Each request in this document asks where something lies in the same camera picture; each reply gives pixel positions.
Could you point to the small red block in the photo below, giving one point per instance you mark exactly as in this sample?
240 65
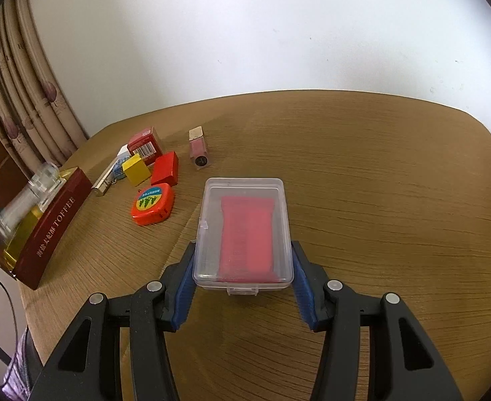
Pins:
165 169

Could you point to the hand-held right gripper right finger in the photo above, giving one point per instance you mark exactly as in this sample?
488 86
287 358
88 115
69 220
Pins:
304 288

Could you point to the beige patterned curtain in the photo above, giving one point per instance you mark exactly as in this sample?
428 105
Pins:
24 92

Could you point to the red carton with barcode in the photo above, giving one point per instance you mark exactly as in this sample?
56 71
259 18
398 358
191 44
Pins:
145 144

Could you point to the pink nail polish bottle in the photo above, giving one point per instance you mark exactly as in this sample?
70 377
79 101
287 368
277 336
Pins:
198 150

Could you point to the dark red candy box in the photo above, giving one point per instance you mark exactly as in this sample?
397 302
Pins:
57 225

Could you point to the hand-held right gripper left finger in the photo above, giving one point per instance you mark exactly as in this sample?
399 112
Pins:
183 296

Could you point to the red flat pack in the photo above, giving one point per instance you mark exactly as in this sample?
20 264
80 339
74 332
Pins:
247 238

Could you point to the clear plastic box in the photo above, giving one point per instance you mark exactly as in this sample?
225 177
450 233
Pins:
212 234

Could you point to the blue patterned tin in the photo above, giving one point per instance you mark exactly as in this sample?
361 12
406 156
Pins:
118 172

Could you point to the orange tape measure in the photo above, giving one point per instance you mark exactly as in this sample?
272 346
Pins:
151 204

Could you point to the small white box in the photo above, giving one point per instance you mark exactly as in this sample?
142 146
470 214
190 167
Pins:
122 152

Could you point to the purple cloth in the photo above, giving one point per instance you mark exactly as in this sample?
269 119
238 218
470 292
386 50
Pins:
20 367

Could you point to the yellow cube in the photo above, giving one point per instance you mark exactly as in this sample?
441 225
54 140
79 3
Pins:
137 170

